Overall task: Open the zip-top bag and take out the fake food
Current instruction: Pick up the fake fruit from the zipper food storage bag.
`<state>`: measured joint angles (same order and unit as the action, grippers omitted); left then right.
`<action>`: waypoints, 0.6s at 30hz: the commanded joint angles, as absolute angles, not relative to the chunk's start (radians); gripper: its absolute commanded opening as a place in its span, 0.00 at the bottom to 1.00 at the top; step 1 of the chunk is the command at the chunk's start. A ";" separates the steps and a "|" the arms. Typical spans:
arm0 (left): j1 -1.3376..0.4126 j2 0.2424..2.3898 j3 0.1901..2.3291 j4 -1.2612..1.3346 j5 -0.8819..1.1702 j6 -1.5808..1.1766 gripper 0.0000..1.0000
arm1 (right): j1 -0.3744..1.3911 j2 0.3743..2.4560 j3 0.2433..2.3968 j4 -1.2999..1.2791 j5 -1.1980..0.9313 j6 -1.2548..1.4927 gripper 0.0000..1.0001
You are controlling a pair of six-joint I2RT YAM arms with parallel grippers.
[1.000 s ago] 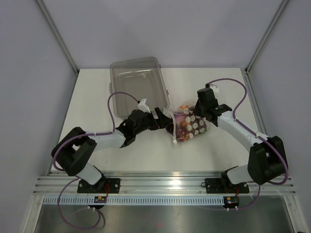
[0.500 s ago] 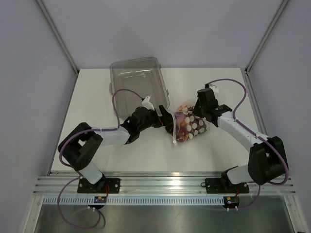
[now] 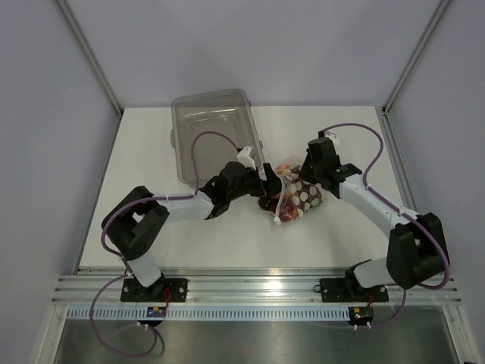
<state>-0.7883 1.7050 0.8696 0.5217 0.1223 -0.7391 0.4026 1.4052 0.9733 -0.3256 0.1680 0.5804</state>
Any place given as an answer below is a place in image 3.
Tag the clear zip top bag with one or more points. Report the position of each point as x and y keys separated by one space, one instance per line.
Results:
x=297 y=197

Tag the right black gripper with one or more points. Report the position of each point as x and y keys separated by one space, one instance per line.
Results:
x=305 y=174

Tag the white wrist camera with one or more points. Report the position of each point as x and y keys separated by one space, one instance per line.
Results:
x=331 y=136
x=245 y=157

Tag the left aluminium frame post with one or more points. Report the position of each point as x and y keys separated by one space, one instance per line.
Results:
x=69 y=17

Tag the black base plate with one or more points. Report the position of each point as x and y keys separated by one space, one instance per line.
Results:
x=172 y=290
x=342 y=290

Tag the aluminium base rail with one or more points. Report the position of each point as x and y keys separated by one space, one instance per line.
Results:
x=213 y=286

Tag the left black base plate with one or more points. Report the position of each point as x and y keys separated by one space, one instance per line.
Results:
x=172 y=290

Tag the white slotted cable duct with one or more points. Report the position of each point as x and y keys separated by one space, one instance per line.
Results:
x=227 y=314

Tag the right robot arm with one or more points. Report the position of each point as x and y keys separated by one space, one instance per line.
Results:
x=416 y=248

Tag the grey transparent plastic container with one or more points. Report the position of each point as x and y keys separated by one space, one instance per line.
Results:
x=207 y=128

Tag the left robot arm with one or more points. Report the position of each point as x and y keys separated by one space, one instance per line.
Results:
x=134 y=224

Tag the fake dark red apple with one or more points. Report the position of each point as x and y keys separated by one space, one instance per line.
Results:
x=268 y=204

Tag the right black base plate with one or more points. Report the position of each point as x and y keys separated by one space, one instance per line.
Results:
x=342 y=290

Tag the right aluminium frame post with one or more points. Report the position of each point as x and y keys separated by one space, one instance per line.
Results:
x=424 y=39

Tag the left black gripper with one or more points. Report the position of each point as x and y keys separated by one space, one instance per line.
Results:
x=270 y=187

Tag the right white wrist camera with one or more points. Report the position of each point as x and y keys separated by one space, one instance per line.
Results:
x=331 y=136

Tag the aluminium frame post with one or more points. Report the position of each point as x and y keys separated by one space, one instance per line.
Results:
x=424 y=39
x=69 y=17

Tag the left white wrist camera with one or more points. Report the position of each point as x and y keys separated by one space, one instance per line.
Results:
x=245 y=157

